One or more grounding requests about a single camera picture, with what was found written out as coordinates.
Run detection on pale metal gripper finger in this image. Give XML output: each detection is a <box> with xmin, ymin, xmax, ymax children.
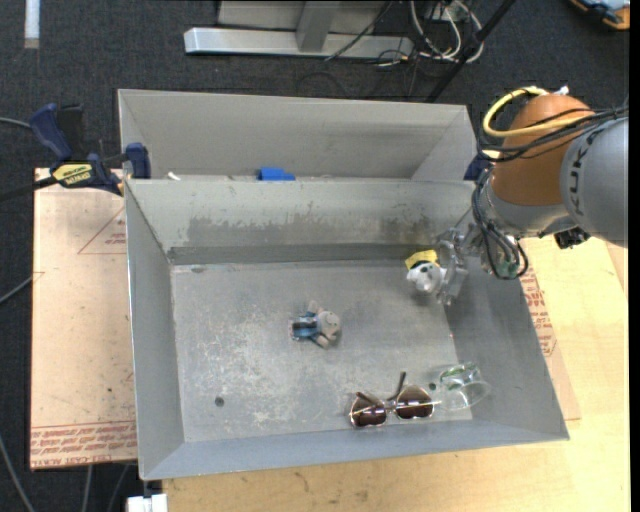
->
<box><xmin>436</xmin><ymin>238</ymin><xmax>458</xmax><ymax>281</ymax></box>
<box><xmin>439</xmin><ymin>266</ymin><xmax>470</xmax><ymax>307</ymax></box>

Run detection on white toy with yellow hat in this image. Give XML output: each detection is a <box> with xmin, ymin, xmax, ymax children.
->
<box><xmin>404</xmin><ymin>248</ymin><xmax>448</xmax><ymax>296</ymax></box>

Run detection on clear glass cup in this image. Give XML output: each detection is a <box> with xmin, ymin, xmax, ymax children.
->
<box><xmin>431</xmin><ymin>360</ymin><xmax>493</xmax><ymax>413</ymax></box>

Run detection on brown-lensed sunglasses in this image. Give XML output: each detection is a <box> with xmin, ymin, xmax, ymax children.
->
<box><xmin>347</xmin><ymin>370</ymin><xmax>444</xmax><ymax>430</ymax></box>

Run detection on beige toy animal, blue clothes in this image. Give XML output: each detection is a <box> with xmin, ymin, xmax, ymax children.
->
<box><xmin>288</xmin><ymin>300</ymin><xmax>344</xmax><ymax>350</ymax></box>

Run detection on grey metal bin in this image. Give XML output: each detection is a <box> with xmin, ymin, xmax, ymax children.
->
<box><xmin>117</xmin><ymin>88</ymin><xmax>571</xmax><ymax>482</ymax></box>

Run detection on blue block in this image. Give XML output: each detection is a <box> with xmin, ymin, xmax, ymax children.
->
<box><xmin>256</xmin><ymin>166</ymin><xmax>297</xmax><ymax>182</ymax></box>

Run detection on brown cardboard board, red print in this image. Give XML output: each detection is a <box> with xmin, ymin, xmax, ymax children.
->
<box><xmin>29</xmin><ymin>167</ymin><xmax>584</xmax><ymax>471</ymax></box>

